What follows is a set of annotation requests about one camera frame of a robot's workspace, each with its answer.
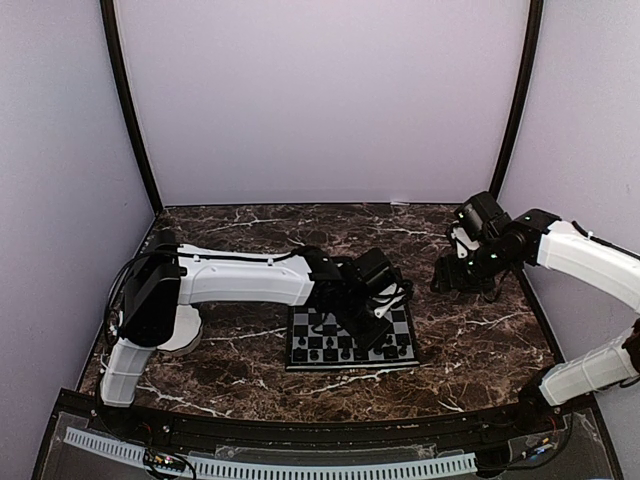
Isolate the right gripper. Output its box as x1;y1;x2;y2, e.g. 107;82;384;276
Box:
432;238;518;293

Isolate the black white chessboard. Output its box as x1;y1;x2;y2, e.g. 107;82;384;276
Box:
285;306;420;371

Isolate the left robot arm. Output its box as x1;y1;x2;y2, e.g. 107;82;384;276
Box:
97;230;412;436

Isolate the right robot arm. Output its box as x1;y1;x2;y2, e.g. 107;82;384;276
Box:
431;207;639;434

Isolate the white scalloped bowl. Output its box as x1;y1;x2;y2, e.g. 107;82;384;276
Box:
157;305;202;357

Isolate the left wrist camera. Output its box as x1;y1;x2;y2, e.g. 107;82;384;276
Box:
354;248;396;293

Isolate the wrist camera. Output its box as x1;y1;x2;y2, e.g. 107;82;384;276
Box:
354;248;396;293
454;191;511;241

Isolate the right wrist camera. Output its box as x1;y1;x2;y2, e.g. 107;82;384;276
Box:
454;191;511;241

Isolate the white perforated cable tray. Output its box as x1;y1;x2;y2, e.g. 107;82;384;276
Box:
63;427;478;479

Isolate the black front rail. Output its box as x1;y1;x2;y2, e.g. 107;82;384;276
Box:
54;389;590;451

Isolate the right black frame post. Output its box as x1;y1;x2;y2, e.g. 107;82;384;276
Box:
489;0;545;199

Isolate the black frame post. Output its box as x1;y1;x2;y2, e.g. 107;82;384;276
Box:
489;0;545;199
99;0;164;214

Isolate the left black frame post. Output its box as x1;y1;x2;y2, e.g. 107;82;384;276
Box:
99;0;164;214

